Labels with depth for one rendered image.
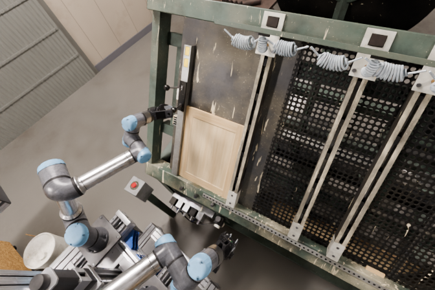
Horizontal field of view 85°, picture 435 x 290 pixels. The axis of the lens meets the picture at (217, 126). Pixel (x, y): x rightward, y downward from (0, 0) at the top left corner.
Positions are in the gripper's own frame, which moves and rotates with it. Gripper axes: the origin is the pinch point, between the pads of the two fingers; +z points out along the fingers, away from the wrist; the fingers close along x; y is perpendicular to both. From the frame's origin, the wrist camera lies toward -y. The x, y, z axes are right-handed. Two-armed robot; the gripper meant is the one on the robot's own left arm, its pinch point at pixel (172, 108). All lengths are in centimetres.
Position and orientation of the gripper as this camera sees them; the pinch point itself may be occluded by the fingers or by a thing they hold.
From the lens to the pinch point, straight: 151.9
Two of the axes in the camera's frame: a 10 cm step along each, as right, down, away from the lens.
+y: -8.7, 0.0, 4.9
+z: 4.7, -3.0, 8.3
